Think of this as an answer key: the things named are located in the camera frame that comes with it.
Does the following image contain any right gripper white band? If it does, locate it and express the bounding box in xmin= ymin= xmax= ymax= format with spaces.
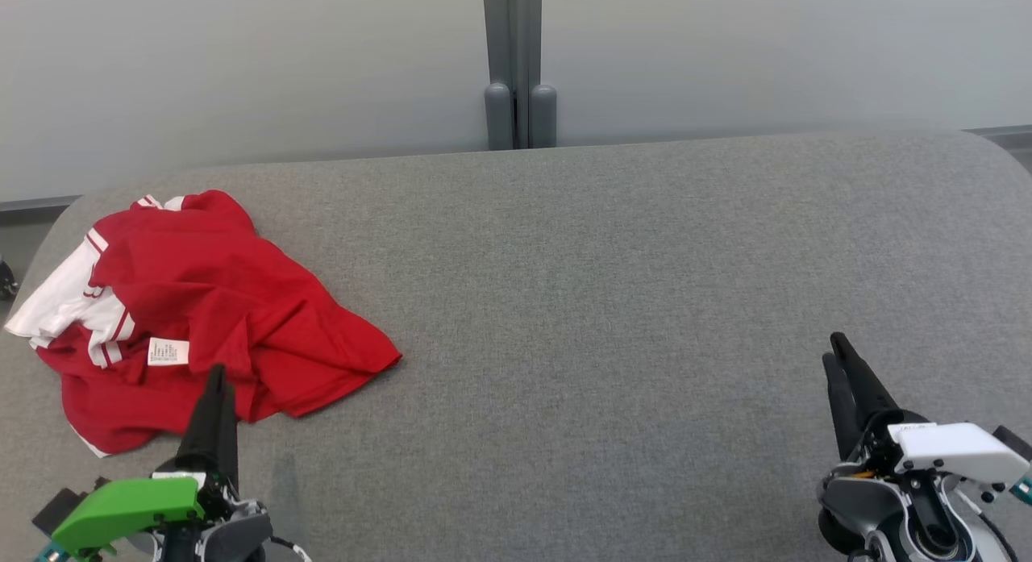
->
xmin=822 ymin=332 xmax=1031 ymax=484

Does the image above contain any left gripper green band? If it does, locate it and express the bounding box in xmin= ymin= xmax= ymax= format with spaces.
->
xmin=50 ymin=365 xmax=243 ymax=557

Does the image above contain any red garment with white band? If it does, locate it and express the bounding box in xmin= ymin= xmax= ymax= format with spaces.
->
xmin=85 ymin=189 xmax=402 ymax=424

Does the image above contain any grey double partition post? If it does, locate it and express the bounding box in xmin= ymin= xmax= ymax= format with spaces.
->
xmin=482 ymin=0 xmax=559 ymax=150

